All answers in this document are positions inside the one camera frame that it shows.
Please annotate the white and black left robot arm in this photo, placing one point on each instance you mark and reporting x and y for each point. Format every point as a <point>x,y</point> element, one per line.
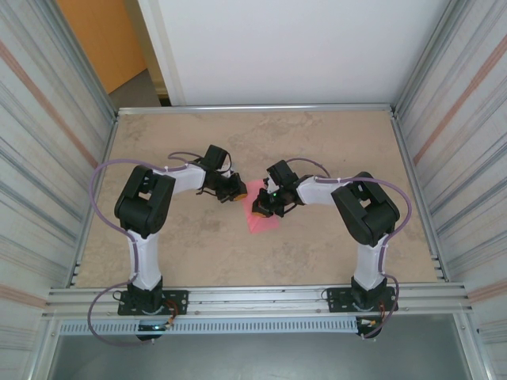
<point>144,206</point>

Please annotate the aluminium table side rail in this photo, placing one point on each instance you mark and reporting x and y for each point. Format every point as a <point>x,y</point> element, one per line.
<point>95,200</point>
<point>420,198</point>

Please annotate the translucent corrugated side panel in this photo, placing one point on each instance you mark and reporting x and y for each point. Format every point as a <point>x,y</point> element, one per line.
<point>467,158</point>
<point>39,158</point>

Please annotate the aluminium table end rail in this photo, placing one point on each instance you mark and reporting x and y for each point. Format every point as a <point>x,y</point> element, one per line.
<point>253,107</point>

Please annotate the pink paper sheet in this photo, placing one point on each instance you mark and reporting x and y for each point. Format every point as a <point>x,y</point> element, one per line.
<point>263,225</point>

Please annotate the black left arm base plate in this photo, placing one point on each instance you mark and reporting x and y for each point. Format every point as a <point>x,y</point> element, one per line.
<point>178,302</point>

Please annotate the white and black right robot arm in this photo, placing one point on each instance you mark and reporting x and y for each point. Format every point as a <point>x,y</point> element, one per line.
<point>366,210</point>

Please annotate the white door frame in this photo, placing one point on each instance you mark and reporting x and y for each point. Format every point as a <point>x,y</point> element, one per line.
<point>158,47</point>

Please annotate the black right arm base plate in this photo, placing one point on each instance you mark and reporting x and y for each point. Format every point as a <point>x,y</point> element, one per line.
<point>336,299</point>

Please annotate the orange wooden door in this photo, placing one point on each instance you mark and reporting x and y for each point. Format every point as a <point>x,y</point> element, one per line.
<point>99,39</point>

